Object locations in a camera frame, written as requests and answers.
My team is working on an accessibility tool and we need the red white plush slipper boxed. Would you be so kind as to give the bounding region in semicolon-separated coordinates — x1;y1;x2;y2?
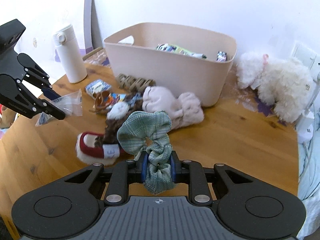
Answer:
75;132;125;166

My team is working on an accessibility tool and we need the clear plastic snack packet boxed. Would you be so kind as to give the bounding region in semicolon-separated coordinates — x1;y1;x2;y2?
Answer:
35;90;82;126

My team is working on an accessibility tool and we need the green plaid scrunchie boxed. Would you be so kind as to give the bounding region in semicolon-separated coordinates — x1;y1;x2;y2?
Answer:
117;111;175;194

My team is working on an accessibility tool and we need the brown hair claw clip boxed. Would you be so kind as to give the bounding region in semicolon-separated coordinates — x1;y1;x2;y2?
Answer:
90;90;110;114

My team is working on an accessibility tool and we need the white thermos bottle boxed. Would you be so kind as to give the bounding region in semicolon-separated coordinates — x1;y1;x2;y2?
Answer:
53;24;87;83

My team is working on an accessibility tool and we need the blue white patterned box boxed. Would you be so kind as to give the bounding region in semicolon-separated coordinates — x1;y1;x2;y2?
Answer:
85;79;112;99

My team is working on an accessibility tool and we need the purple white flat board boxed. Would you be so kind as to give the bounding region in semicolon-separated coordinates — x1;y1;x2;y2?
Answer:
84;0;102;53

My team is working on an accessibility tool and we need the pink fluffy plush item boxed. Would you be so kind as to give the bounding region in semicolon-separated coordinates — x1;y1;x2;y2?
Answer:
142;86;204;129

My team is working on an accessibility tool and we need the colourful cartoon card box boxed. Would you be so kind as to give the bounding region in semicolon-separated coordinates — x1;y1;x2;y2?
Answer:
106;93;127;108

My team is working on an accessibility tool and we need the taupe hair claw clip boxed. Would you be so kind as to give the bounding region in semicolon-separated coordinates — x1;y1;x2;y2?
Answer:
116;74;156;93

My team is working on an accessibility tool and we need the light blue bedding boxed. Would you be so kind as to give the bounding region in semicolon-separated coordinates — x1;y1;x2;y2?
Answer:
297;113;319;239

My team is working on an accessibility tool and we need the beige plastic storage basket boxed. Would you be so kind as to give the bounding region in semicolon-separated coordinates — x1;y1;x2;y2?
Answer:
104;22;237;107

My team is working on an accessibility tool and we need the white fluffy plush toy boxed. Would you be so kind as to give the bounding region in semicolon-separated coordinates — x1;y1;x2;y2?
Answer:
236;52;313;123

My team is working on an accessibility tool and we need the long cartoon printed box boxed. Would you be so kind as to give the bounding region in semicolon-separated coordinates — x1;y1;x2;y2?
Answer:
156;43;207;59

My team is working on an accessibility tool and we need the white charger with cable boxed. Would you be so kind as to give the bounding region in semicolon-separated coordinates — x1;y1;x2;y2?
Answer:
296;74;319;144

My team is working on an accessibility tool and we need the white wall socket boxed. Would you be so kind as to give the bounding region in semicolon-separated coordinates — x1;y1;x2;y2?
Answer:
291;41;319;81

